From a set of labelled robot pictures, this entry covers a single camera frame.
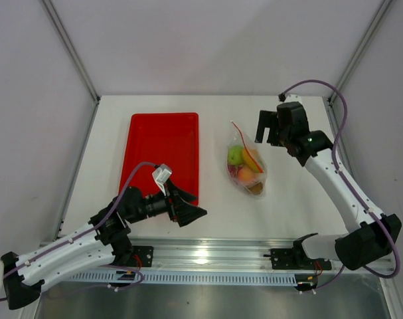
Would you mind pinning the white slotted cable duct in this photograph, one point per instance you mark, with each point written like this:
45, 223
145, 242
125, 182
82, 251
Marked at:
186, 277

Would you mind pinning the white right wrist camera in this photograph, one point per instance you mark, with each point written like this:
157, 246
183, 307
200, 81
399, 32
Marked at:
283, 98

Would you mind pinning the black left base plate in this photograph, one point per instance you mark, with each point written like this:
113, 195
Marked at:
141, 257

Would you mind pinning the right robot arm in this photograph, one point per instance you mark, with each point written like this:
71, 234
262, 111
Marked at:
371, 234

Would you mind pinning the yellow green mango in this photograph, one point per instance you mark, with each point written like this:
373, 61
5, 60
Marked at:
249, 160

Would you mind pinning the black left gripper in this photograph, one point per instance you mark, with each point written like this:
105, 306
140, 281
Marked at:
183, 213

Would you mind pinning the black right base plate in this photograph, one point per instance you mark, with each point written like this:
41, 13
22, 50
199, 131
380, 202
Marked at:
293, 259

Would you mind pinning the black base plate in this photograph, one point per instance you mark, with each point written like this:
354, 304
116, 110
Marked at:
293, 259
141, 257

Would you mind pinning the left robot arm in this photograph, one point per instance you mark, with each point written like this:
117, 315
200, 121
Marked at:
102, 241

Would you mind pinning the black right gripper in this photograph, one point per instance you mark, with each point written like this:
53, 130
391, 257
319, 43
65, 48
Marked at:
269, 119

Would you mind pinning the left aluminium frame post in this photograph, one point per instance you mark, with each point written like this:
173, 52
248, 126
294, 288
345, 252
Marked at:
69, 47

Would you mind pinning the pink peach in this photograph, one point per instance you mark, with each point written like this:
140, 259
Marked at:
246, 176

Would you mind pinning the red grape bunch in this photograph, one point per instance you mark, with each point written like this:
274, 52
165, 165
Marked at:
233, 170

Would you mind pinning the brown kiwi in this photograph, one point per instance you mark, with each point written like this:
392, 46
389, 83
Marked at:
256, 189

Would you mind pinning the aluminium front rail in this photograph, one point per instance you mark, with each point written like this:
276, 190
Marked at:
204, 254

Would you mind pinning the green apple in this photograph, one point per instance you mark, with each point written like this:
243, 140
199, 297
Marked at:
234, 155

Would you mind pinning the aluminium frame post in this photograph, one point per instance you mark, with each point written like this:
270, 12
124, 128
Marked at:
69, 47
364, 42

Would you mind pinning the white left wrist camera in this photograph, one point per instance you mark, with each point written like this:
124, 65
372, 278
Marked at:
161, 175

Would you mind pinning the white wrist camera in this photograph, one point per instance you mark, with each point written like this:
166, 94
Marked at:
283, 98
161, 175

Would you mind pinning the red plastic tray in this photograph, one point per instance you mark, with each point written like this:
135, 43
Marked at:
169, 138

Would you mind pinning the right aluminium frame post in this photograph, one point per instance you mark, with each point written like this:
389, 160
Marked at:
364, 42

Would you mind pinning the clear zip top bag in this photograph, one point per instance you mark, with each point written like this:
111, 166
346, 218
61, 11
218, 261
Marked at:
241, 138

